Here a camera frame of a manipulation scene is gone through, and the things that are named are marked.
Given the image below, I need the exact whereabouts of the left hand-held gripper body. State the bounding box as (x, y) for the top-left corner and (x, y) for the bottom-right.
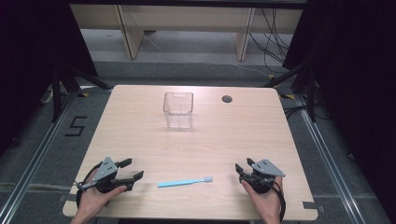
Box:
(75, 156), (135, 194)

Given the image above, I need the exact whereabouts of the metal floor rail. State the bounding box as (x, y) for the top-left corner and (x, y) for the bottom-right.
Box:
(293, 92), (368, 224)
(0, 91), (78, 224)

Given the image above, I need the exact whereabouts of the person's right hand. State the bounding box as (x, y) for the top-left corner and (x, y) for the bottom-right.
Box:
(240, 175), (285, 224)

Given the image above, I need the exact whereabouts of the black curtain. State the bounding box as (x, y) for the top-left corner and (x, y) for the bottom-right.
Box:
(0, 0), (98, 157)
(282, 0), (396, 216)

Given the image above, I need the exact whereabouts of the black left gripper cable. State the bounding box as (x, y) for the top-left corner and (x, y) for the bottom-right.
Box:
(75, 164), (104, 209)

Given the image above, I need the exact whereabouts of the bundle of black floor cables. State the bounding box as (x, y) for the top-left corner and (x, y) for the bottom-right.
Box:
(247, 7), (295, 75)

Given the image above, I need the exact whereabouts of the clear plastic container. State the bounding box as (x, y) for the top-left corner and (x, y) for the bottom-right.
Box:
(163, 91), (194, 130)

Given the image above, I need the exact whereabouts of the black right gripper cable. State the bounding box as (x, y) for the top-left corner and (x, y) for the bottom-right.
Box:
(248, 175), (287, 223)

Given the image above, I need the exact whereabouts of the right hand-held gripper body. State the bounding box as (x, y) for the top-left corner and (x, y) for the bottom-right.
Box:
(239, 158), (287, 195)

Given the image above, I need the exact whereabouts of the black metal stand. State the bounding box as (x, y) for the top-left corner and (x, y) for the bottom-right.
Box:
(262, 60), (318, 123)
(50, 60), (114, 123)

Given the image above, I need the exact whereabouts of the white floor cable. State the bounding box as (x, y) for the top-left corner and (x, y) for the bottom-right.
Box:
(232, 63), (273, 77)

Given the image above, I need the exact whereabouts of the person's left hand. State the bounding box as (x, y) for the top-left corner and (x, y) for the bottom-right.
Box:
(70, 169), (129, 224)

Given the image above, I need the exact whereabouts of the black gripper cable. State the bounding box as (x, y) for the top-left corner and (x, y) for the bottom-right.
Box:
(248, 175), (287, 223)
(75, 164), (104, 209)

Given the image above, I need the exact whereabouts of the light blue toothbrush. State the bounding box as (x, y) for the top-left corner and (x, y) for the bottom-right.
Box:
(156, 175), (214, 189)

